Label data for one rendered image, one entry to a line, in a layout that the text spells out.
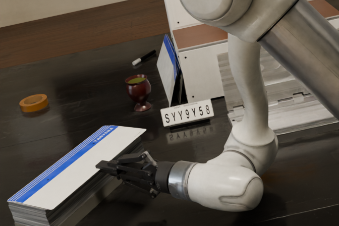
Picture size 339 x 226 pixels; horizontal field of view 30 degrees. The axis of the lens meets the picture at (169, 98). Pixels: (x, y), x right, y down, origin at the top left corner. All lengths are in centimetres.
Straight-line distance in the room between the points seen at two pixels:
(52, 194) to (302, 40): 82
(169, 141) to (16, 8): 193
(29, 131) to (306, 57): 139
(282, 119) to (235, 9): 97
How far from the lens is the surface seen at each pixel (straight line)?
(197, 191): 142
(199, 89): 209
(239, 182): 138
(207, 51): 204
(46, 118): 228
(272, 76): 194
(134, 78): 214
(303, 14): 99
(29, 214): 160
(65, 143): 205
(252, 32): 98
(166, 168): 149
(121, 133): 178
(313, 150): 174
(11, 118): 237
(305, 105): 194
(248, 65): 125
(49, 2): 362
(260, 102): 140
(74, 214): 162
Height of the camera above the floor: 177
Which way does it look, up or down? 23 degrees down
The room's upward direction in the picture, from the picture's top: 12 degrees counter-clockwise
